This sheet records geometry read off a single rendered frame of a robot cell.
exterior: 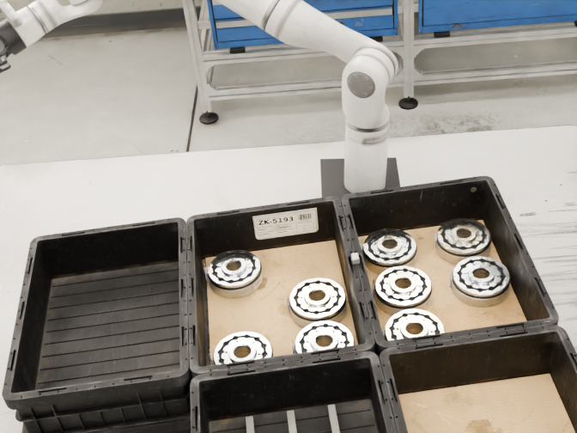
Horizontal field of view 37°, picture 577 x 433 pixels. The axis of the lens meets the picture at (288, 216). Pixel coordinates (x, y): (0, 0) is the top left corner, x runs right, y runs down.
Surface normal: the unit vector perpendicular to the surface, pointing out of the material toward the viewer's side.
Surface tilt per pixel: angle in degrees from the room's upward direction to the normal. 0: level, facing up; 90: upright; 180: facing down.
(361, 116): 90
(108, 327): 0
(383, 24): 90
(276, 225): 90
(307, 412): 0
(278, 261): 0
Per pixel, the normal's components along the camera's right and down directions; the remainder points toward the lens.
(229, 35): 0.00, 0.64
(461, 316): -0.09, -0.76
